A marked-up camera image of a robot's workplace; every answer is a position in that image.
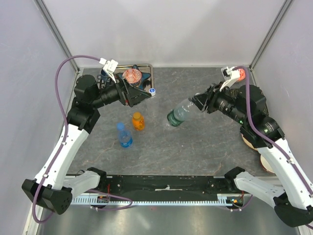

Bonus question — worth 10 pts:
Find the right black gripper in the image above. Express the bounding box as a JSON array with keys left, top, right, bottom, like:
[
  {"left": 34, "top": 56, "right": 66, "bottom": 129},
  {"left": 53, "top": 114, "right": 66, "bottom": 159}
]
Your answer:
[{"left": 189, "top": 80, "right": 248, "bottom": 124}]

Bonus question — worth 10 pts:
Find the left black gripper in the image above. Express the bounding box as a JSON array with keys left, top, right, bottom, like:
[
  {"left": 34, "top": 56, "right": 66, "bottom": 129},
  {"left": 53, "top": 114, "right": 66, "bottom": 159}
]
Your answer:
[{"left": 92, "top": 73, "right": 152, "bottom": 109}]

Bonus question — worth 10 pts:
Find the clear bottle green label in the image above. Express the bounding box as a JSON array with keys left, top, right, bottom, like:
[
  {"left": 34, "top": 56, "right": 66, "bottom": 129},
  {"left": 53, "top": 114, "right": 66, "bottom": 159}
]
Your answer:
[{"left": 167, "top": 98, "right": 201, "bottom": 127}]

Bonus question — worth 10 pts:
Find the clear bottle blue cap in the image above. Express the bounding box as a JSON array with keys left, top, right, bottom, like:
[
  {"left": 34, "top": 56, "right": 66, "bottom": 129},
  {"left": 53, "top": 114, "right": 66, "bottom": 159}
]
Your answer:
[{"left": 116, "top": 122, "right": 133, "bottom": 148}]

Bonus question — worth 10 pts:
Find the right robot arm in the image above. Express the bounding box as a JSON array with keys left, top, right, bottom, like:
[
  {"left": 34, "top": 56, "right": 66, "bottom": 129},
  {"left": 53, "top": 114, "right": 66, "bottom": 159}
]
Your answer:
[{"left": 189, "top": 83, "right": 313, "bottom": 227}]

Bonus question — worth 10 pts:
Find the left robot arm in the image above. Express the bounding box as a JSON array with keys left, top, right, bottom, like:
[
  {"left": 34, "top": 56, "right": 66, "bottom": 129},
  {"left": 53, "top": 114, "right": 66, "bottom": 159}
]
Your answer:
[{"left": 22, "top": 72, "right": 151, "bottom": 214}]

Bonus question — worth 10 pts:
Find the orange juice bottle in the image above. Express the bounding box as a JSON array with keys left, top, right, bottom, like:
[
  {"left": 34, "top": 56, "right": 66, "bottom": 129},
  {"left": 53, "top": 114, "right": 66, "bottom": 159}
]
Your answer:
[{"left": 132, "top": 112, "right": 145, "bottom": 131}]

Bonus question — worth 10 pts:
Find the red patterned bowl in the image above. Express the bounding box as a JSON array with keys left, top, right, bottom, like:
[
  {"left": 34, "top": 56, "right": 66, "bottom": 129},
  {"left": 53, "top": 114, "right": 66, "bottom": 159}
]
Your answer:
[{"left": 122, "top": 69, "right": 142, "bottom": 85}]

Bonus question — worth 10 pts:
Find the blue star-shaped dish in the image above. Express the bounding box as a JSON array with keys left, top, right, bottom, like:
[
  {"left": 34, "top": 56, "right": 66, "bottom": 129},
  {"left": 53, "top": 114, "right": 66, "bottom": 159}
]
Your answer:
[{"left": 116, "top": 65, "right": 151, "bottom": 90}]

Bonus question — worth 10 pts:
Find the steel tray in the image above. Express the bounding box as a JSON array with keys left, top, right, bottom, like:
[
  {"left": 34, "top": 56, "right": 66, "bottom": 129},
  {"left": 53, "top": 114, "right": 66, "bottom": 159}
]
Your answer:
[{"left": 114, "top": 65, "right": 156, "bottom": 97}]

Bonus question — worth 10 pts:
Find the dark blue mug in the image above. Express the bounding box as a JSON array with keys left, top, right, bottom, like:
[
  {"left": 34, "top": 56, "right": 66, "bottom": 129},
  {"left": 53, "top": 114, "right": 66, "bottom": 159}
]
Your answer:
[{"left": 97, "top": 70, "right": 109, "bottom": 82}]

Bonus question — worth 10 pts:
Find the orange floral small bowl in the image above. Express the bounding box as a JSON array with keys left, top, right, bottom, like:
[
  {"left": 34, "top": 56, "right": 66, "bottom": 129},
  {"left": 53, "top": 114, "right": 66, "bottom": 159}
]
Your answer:
[{"left": 232, "top": 69, "right": 246, "bottom": 82}]

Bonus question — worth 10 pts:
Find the beige bird plate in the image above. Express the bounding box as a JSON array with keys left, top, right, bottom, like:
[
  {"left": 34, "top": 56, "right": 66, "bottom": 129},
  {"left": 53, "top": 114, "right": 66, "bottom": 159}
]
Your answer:
[{"left": 241, "top": 134, "right": 257, "bottom": 151}]

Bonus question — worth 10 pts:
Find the red white bowl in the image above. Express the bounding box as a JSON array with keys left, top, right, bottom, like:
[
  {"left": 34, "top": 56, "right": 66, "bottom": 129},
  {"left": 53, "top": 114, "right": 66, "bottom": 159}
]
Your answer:
[{"left": 260, "top": 155, "right": 274, "bottom": 174}]

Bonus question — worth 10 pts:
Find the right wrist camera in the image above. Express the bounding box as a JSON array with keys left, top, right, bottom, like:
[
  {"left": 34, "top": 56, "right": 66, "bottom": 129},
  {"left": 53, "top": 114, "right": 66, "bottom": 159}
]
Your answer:
[{"left": 220, "top": 67, "right": 240, "bottom": 92}]

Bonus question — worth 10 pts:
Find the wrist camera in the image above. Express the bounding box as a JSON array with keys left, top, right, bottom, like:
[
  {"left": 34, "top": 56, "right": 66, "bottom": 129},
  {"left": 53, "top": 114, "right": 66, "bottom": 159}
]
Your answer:
[
  {"left": 99, "top": 58, "right": 118, "bottom": 76},
  {"left": 220, "top": 67, "right": 240, "bottom": 92}
]

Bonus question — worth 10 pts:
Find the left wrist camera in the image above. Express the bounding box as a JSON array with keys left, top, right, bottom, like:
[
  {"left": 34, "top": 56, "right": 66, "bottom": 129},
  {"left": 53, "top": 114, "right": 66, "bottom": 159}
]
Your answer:
[{"left": 99, "top": 58, "right": 118, "bottom": 76}]

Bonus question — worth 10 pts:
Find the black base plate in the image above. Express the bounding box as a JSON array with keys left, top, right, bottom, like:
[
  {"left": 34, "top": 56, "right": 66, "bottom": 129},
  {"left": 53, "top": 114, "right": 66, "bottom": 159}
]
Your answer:
[{"left": 95, "top": 175, "right": 242, "bottom": 201}]

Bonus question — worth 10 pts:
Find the white slotted cable duct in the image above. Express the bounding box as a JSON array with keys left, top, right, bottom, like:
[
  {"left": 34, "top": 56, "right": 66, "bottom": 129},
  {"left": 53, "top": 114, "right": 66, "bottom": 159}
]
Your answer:
[{"left": 71, "top": 193, "right": 243, "bottom": 206}]

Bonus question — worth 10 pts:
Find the right aluminium frame post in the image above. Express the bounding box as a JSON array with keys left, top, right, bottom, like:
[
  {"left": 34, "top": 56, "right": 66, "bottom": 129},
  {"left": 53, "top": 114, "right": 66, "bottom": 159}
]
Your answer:
[{"left": 249, "top": 0, "right": 294, "bottom": 71}]

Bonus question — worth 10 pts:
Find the aluminium frame post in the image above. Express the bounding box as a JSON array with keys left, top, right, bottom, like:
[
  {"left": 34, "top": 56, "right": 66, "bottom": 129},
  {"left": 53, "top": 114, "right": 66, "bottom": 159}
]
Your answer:
[
  {"left": 33, "top": 0, "right": 73, "bottom": 58},
  {"left": 249, "top": 0, "right": 294, "bottom": 71}
]

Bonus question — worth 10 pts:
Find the left aluminium frame post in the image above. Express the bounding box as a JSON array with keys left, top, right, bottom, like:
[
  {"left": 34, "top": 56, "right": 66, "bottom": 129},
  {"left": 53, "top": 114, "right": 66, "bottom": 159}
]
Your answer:
[{"left": 33, "top": 0, "right": 73, "bottom": 58}]

